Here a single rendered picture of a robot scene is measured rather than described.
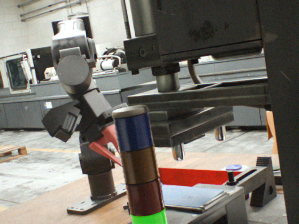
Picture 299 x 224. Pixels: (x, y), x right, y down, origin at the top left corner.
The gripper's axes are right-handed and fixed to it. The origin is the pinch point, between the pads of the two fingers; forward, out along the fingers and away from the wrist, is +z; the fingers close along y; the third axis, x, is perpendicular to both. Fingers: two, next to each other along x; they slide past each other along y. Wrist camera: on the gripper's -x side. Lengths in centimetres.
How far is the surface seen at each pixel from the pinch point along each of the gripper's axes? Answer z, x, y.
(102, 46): -278, 548, -514
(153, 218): 10.5, -26.9, 29.2
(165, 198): 9.9, -1.9, 4.7
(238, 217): 19.7, 4.4, 10.7
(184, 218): 14.1, -7.5, 12.0
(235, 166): 13.4, 33.1, -6.3
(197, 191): 12.1, 1.9, 8.5
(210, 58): -104, 462, -279
